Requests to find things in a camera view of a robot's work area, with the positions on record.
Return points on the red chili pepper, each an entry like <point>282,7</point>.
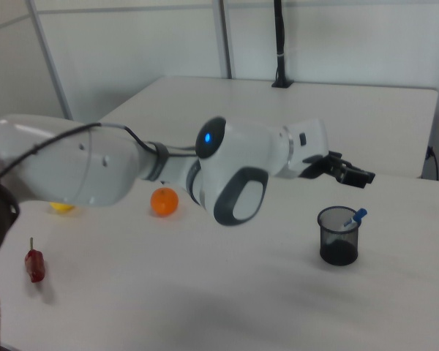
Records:
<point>35,265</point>

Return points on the black pole with base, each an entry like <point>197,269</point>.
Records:
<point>281,44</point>

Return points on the black mesh pen cup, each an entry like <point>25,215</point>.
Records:
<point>338,237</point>

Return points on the orange mandarin fruit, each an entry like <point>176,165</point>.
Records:
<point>164,202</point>

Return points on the grey partition corner post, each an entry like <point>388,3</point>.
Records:
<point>53,66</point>

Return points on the grey partition middle post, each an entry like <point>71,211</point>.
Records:
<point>225,36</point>

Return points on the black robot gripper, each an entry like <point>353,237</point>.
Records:
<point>323,166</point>

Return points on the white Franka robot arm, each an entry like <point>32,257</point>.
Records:
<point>95,164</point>

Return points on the blue and white marker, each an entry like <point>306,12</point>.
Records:
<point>356,216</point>

